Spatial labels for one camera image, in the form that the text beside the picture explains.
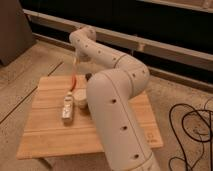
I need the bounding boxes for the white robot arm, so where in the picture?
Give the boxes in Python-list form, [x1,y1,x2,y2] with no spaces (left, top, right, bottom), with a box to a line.
[69,26,161,171]

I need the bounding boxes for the wooden table board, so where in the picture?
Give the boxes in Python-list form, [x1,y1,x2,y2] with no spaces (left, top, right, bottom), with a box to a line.
[16,75,164,160]

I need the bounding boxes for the grey cabinet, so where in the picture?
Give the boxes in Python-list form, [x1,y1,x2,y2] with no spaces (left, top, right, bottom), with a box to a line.
[0,0,36,66]

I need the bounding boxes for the white shelf rail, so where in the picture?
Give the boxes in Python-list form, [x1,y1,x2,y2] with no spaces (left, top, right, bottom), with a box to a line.
[23,9,213,72]

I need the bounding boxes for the black cable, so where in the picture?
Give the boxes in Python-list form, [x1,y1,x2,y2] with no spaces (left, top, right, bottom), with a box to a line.
[168,102,213,171]

